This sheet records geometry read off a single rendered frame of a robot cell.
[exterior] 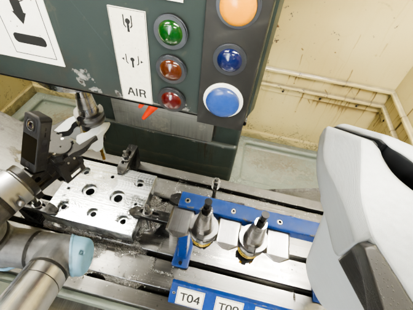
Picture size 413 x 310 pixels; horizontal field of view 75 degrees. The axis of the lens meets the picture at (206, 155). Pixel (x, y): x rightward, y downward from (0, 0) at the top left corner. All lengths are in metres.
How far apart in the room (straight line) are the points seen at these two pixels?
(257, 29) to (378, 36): 1.20
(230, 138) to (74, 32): 1.01
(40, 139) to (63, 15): 0.35
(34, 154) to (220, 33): 0.46
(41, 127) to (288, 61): 1.10
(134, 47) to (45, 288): 0.43
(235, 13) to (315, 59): 1.20
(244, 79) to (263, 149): 1.46
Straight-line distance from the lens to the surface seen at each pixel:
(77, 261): 0.60
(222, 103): 0.24
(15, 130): 1.68
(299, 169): 1.67
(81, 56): 0.28
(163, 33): 0.23
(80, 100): 0.63
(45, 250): 0.61
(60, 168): 0.63
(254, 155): 1.64
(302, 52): 1.38
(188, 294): 0.85
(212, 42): 0.22
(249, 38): 0.22
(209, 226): 0.58
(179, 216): 0.63
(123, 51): 0.25
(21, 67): 0.34
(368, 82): 1.50
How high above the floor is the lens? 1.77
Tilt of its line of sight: 49 degrees down
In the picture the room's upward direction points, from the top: 8 degrees clockwise
